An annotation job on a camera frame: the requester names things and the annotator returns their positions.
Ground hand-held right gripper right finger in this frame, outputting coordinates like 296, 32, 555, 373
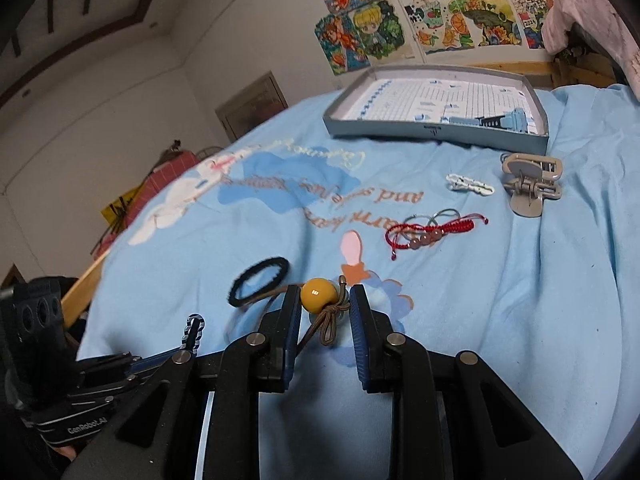
349, 284, 583, 480

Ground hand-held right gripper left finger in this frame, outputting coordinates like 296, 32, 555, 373
62, 284, 303, 480

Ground grey box lid tray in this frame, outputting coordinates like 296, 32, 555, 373
322, 64, 550, 156

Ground group of colourful wall drawings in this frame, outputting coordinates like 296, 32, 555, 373
314, 0, 558, 76

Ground wooden bed rail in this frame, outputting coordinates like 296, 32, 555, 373
62, 255, 108, 326

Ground red checkered box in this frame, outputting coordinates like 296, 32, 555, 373
145, 150, 201, 198

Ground thin silver bangles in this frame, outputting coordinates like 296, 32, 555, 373
402, 208, 461, 233

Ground black hair tie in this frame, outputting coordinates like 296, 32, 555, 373
230, 256, 291, 307

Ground pink cloth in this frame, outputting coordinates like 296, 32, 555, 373
542, 0, 640, 96

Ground red braided bead bracelet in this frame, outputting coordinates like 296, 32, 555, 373
385, 214, 490, 261

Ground yellow bead brown cord bracelet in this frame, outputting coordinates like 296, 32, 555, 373
250, 275, 352, 349

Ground beige claw clip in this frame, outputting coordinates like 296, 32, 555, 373
500, 152, 564, 219

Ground yellow board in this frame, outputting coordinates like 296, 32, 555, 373
100, 185, 151, 233

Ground white hair clip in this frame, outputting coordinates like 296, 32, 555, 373
446, 173, 496, 197

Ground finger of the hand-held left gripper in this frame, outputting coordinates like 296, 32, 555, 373
75, 350, 176, 377
65, 377, 143, 405

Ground wooden headboard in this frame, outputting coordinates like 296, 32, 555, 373
420, 57, 616, 92

